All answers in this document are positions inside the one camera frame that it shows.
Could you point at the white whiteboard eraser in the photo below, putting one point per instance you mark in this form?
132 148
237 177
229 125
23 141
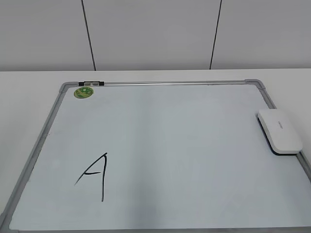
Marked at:
281 134

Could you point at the black silver frame clip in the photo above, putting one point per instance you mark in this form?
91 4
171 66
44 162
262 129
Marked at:
92 83

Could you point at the grey framed whiteboard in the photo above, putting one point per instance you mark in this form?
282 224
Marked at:
176 157

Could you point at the round green magnet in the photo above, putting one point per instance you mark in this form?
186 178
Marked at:
83 92

